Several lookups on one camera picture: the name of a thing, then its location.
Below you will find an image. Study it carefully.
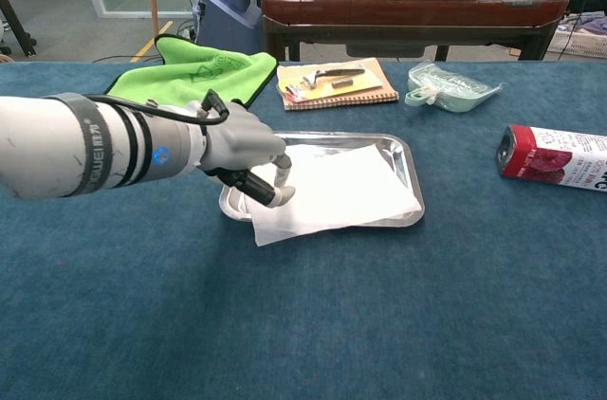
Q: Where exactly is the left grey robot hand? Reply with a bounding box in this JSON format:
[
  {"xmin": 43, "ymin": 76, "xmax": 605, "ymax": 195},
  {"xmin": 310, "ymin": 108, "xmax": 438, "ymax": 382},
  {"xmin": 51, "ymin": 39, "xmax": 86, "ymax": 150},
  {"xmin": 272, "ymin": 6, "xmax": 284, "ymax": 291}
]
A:
[{"xmin": 198, "ymin": 103, "xmax": 297, "ymax": 209}]

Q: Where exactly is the white paper sheet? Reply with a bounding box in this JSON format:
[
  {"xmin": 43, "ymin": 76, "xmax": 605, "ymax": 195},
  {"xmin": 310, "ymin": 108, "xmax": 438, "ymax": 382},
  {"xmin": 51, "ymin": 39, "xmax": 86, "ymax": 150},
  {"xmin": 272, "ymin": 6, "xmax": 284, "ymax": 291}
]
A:
[{"xmin": 244, "ymin": 143, "xmax": 423, "ymax": 247}]

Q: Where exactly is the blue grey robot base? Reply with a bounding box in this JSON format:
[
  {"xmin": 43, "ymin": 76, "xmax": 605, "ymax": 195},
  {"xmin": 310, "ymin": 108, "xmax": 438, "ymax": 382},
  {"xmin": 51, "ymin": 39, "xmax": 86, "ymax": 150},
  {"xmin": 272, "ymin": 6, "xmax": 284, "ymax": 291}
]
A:
[{"xmin": 194, "ymin": 0, "xmax": 264, "ymax": 55}]

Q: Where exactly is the stainless steel tray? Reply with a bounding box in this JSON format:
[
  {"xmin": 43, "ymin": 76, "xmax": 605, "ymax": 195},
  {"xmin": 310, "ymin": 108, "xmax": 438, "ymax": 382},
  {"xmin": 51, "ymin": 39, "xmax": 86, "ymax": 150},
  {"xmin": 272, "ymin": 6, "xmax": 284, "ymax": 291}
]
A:
[{"xmin": 218, "ymin": 131, "xmax": 426, "ymax": 228}]

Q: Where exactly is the green microfiber cloth black trim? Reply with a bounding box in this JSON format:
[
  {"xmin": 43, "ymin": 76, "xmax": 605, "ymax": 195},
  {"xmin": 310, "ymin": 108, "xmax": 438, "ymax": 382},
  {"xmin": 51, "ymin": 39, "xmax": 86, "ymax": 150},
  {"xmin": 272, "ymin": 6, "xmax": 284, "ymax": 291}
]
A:
[{"xmin": 104, "ymin": 33, "xmax": 279, "ymax": 110}]

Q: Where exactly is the razor in yellow blister pack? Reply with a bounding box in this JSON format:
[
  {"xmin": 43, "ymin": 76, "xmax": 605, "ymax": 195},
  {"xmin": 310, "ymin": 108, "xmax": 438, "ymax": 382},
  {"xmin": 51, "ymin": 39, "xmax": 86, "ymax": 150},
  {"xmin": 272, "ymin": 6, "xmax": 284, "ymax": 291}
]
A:
[{"xmin": 276, "ymin": 62, "xmax": 384, "ymax": 104}]

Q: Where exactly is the brown spiral notebook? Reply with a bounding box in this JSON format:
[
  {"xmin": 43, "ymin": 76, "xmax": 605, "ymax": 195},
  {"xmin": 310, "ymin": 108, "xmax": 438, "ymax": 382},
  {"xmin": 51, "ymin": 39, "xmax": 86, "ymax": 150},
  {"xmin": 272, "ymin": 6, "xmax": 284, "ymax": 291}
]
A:
[{"xmin": 276, "ymin": 57, "xmax": 400, "ymax": 112}]

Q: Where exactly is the mint green packaged dustpan set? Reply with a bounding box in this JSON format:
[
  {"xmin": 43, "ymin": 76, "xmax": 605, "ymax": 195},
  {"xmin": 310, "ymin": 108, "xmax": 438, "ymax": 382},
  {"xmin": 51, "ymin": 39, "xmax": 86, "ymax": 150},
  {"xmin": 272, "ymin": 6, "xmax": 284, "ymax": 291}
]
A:
[{"xmin": 404, "ymin": 61, "xmax": 504, "ymax": 114}]

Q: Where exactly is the brown mahjong table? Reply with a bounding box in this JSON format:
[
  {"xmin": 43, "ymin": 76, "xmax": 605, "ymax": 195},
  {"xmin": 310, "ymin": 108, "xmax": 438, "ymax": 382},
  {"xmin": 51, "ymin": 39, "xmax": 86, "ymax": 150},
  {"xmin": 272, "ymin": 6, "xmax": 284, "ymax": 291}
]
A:
[{"xmin": 260, "ymin": 0, "xmax": 571, "ymax": 63}]

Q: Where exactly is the black tripod leg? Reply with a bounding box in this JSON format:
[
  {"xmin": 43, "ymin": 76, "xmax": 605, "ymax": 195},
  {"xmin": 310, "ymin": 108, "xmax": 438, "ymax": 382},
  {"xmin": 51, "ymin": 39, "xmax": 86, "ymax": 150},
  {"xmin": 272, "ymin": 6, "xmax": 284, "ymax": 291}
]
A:
[{"xmin": 0, "ymin": 0, "xmax": 38, "ymax": 59}]

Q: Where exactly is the red and white drink can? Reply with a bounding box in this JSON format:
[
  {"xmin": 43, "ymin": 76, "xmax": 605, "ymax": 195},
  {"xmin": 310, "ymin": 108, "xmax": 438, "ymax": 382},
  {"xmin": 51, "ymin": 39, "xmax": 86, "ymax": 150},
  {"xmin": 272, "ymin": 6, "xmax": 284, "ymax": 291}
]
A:
[{"xmin": 495, "ymin": 123, "xmax": 607, "ymax": 192}]

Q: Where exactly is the white plastic basket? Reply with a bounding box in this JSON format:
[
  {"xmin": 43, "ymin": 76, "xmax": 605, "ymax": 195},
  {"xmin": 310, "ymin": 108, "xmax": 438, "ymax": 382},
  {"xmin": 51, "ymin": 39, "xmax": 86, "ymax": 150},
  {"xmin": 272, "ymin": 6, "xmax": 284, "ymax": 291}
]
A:
[{"xmin": 544, "ymin": 15, "xmax": 607, "ymax": 60}]

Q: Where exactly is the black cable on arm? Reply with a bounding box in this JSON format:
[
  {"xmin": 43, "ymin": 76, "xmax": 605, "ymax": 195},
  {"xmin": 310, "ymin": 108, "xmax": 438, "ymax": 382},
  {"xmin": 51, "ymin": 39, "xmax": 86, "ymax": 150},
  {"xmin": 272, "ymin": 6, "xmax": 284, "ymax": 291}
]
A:
[{"xmin": 84, "ymin": 89, "xmax": 231, "ymax": 126}]

